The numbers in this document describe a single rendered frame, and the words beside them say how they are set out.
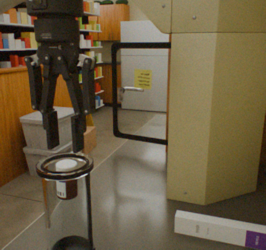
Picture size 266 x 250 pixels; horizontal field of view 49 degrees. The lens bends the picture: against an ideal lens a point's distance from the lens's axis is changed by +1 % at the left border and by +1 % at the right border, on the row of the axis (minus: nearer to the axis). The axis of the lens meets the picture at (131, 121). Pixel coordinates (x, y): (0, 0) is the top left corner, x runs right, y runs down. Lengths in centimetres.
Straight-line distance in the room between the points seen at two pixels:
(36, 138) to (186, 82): 248
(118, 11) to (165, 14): 572
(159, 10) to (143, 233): 55
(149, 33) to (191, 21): 512
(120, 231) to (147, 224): 7
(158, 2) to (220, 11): 15
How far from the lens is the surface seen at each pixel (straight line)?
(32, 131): 310
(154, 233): 75
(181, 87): 77
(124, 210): 83
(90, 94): 50
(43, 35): 50
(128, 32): 602
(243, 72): 83
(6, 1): 75
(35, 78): 56
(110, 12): 655
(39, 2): 49
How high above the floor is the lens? 139
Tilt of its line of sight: 15 degrees down
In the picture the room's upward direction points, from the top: straight up
